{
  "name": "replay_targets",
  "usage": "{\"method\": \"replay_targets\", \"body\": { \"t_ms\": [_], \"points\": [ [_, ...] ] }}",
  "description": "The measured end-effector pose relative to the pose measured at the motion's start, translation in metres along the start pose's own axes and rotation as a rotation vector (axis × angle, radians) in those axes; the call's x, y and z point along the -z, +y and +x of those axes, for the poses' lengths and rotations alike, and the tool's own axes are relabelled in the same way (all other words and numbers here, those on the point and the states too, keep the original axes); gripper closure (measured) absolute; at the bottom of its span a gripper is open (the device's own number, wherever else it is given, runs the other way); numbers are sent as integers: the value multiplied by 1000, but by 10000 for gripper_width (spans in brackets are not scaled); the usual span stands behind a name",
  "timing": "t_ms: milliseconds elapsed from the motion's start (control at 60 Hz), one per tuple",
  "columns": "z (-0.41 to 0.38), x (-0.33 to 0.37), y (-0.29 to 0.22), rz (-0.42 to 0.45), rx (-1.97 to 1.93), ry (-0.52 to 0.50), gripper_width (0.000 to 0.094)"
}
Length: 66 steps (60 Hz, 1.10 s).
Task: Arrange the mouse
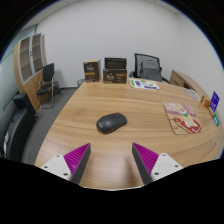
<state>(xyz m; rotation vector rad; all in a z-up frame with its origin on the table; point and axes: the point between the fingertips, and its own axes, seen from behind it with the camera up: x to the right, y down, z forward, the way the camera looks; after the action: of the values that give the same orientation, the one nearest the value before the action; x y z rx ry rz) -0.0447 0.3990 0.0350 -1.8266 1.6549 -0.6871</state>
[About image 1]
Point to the round grey disc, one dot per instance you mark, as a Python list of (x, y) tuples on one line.
[(192, 94)]

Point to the grey backpack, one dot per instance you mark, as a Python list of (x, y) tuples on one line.
[(151, 70)]

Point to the black leather sofa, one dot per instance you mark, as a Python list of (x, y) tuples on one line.
[(18, 128)]

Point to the black metal-legged visitor chair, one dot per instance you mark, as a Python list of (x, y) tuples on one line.
[(48, 72)]

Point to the white sticker sheet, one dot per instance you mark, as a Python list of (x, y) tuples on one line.
[(144, 83)]

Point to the grey waste bin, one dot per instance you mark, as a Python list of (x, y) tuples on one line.
[(80, 82)]

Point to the cartoon print mouse pad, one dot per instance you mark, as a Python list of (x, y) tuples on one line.
[(181, 117)]

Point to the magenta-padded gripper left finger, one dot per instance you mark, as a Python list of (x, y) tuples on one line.
[(77, 159)]

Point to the wide brown coffee box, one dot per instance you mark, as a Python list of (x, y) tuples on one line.
[(115, 76)]

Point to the tall brown coffee box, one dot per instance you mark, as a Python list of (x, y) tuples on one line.
[(91, 70)]

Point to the wooden side cabinet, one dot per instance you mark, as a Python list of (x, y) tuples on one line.
[(181, 80)]

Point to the small orange box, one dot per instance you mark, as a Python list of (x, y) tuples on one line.
[(205, 101)]

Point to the small teal box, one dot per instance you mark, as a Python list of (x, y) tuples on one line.
[(216, 119)]

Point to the purple sign stand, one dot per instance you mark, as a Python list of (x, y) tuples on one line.
[(214, 100)]

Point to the black mesh office chair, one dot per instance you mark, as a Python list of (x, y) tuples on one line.
[(140, 58)]

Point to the wooden shelf unit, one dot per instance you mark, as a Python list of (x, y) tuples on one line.
[(30, 60)]

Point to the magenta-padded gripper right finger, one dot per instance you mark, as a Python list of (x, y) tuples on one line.
[(146, 159)]

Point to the black computer mouse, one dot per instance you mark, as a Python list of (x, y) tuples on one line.
[(111, 122)]

